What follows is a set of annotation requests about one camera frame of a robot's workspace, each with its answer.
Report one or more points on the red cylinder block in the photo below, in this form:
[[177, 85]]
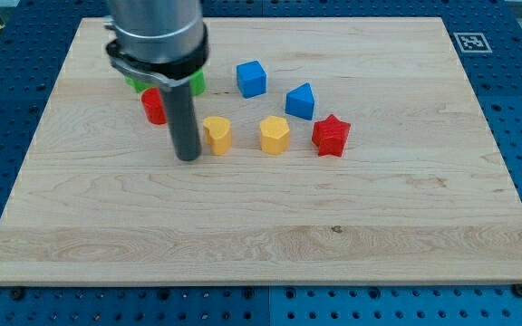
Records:
[[153, 106]]

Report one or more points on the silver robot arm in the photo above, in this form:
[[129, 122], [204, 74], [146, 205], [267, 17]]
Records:
[[157, 31]]

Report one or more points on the red star block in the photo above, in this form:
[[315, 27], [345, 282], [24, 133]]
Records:
[[330, 136]]

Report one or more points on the green star block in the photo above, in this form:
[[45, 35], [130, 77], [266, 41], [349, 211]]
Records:
[[197, 83]]

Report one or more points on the yellow hexagon block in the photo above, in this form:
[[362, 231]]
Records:
[[274, 135]]

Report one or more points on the yellow heart block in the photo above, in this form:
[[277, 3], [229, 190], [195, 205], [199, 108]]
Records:
[[218, 134]]

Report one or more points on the light wooden board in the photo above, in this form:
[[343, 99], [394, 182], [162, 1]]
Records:
[[420, 196]]

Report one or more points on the blue triangular prism block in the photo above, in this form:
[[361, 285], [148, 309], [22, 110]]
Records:
[[300, 102]]

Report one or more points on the blue cube block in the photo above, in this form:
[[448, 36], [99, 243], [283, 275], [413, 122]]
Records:
[[251, 79]]

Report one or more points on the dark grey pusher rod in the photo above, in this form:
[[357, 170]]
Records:
[[180, 112]]

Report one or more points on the white fiducial marker tag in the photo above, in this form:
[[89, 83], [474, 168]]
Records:
[[471, 42]]

